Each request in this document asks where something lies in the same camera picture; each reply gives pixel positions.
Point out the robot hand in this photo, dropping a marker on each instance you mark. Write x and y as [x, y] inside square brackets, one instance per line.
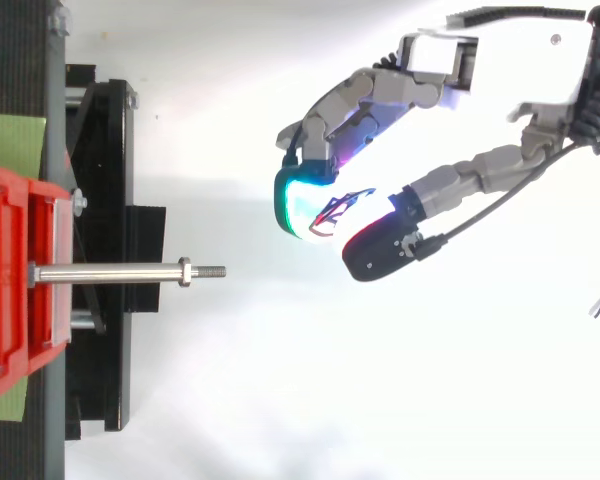
[510, 65]

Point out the thin dark loop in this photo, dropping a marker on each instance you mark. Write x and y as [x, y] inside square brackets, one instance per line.
[336, 210]

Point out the metal rod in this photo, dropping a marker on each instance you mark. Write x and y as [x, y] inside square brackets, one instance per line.
[115, 272]

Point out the black stand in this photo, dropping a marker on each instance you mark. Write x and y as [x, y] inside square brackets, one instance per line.
[107, 165]

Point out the red bin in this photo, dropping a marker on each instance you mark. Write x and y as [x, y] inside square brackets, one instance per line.
[10, 280]

